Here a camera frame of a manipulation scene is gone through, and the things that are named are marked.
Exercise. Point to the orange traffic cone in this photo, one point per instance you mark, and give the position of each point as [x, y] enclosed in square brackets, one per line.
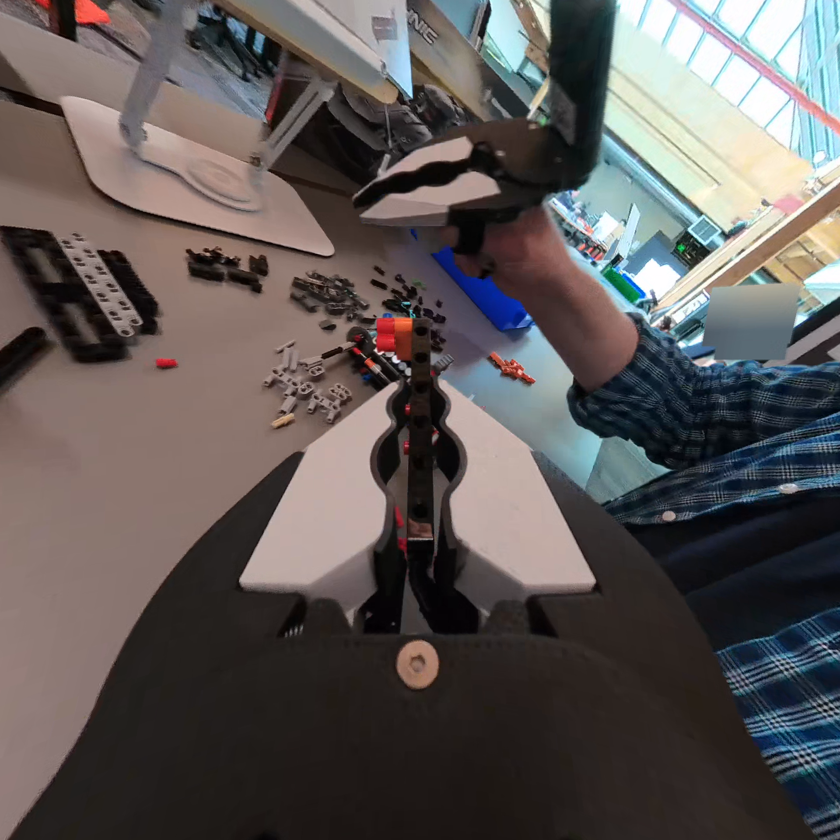
[79, 10]

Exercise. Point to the black car picture box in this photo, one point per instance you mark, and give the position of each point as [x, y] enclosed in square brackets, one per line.
[407, 118]

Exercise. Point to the pile of small black pins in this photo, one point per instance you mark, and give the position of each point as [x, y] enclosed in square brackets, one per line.
[407, 295]

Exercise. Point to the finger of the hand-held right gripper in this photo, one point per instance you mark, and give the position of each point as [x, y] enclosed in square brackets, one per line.
[426, 154]
[433, 203]

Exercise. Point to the pile of dark grey pieces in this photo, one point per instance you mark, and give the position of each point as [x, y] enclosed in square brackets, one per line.
[328, 295]

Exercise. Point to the pile of orange pieces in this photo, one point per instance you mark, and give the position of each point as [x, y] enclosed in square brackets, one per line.
[512, 369]

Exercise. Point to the person's right forearm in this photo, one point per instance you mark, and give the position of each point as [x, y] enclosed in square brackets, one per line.
[584, 328]

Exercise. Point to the black lego frame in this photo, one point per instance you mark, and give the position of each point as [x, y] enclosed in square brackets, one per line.
[26, 262]
[420, 472]

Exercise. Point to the red connector piece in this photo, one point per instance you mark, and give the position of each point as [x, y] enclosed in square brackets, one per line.
[385, 333]

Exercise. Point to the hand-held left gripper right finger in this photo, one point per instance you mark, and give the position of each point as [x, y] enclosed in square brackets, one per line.
[518, 518]

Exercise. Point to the short black beam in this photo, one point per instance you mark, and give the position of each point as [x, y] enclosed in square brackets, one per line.
[134, 289]
[148, 308]

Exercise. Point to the pile of black connector pieces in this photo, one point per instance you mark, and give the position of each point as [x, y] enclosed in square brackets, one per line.
[223, 269]

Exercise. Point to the multicoloured lego assembly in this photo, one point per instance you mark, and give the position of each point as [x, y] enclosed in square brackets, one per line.
[374, 361]

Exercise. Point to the pile of grey connector pieces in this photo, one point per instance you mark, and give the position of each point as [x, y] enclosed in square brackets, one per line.
[305, 387]

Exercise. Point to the person's right hand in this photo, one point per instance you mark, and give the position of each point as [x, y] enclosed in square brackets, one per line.
[525, 249]

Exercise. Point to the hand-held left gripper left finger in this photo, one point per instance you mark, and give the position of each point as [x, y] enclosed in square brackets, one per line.
[315, 518]

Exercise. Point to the white book stand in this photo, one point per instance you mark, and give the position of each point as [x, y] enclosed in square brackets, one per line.
[197, 170]

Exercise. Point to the instruction booklet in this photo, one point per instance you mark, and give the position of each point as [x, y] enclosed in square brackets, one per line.
[394, 39]

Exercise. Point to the black and white axle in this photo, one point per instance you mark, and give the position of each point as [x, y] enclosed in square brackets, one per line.
[328, 354]

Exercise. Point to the orange connector block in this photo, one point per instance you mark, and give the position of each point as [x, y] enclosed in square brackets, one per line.
[403, 338]

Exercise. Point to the long black beam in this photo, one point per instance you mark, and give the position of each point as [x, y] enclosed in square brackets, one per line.
[19, 354]

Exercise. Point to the green crate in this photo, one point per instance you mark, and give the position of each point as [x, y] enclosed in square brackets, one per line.
[620, 282]

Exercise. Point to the blue storage bin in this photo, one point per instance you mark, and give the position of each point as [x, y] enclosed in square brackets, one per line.
[485, 295]

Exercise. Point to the light grey beam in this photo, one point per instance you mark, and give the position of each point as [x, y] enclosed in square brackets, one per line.
[98, 289]
[111, 289]

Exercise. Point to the tan connector pin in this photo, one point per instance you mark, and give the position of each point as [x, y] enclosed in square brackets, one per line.
[283, 421]

